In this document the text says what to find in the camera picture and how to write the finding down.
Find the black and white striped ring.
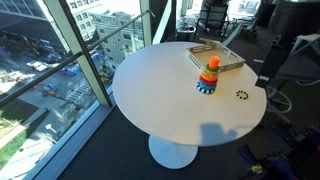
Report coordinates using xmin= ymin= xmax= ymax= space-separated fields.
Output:
xmin=235 ymin=89 xmax=250 ymax=101

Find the orange stacking peg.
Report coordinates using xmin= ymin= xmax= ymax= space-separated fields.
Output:
xmin=209 ymin=56 xmax=220 ymax=69

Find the wooden tray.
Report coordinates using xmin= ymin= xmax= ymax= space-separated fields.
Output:
xmin=187 ymin=38 xmax=245 ymax=72

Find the black chair in background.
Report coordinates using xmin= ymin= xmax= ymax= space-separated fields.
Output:
xmin=196 ymin=3 xmax=230 ymax=41

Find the office chair with footring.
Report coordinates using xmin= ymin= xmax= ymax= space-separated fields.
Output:
xmin=256 ymin=33 xmax=320 ymax=114

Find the blue toy ring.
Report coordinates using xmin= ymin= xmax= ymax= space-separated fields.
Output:
xmin=197 ymin=80 xmax=217 ymax=91

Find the black white base ring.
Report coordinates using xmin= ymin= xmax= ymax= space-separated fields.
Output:
xmin=195 ymin=82 xmax=216 ymax=95

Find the orange toy ring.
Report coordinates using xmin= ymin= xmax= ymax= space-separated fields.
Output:
xmin=200 ymin=71 xmax=219 ymax=82

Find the green toy ring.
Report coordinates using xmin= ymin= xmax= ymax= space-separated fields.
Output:
xmin=204 ymin=64 xmax=220 ymax=75

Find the red toy ring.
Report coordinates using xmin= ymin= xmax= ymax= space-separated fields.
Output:
xmin=198 ymin=75 xmax=219 ymax=87

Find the white table pedestal base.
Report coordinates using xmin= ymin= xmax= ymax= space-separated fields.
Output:
xmin=148 ymin=136 xmax=198 ymax=169

